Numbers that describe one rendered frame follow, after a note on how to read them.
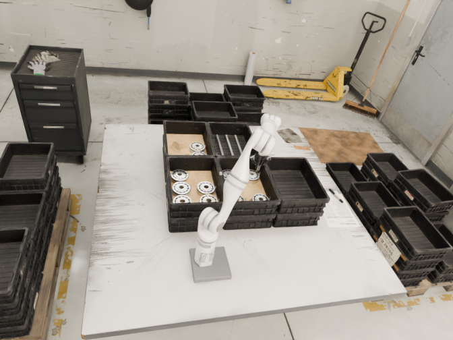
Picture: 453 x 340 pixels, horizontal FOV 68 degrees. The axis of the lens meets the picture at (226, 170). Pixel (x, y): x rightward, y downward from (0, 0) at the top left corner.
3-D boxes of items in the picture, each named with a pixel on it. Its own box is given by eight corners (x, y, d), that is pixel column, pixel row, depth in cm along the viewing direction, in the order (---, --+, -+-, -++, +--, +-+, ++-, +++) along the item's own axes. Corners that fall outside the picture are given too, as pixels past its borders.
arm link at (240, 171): (257, 125, 143) (226, 177, 146) (276, 137, 143) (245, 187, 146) (255, 126, 152) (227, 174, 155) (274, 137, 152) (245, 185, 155)
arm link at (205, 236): (197, 211, 150) (193, 237, 160) (213, 223, 145) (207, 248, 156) (212, 202, 156) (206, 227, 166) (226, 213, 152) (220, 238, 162)
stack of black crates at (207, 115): (224, 139, 363) (231, 102, 335) (230, 156, 340) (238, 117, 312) (187, 138, 353) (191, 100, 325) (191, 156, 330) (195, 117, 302)
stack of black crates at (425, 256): (420, 287, 250) (454, 249, 222) (385, 291, 242) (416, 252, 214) (389, 243, 279) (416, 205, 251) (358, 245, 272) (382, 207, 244)
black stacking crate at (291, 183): (323, 214, 197) (330, 200, 190) (276, 216, 190) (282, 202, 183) (300, 171, 226) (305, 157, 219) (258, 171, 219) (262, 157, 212)
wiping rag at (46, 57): (58, 65, 280) (57, 61, 278) (29, 63, 275) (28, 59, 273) (63, 52, 301) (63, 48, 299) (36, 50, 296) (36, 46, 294)
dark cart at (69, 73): (87, 166, 318) (75, 77, 262) (34, 166, 307) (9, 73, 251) (93, 131, 362) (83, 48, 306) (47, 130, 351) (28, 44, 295)
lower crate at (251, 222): (272, 229, 196) (277, 215, 189) (222, 232, 189) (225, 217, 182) (255, 183, 226) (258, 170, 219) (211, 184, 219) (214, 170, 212)
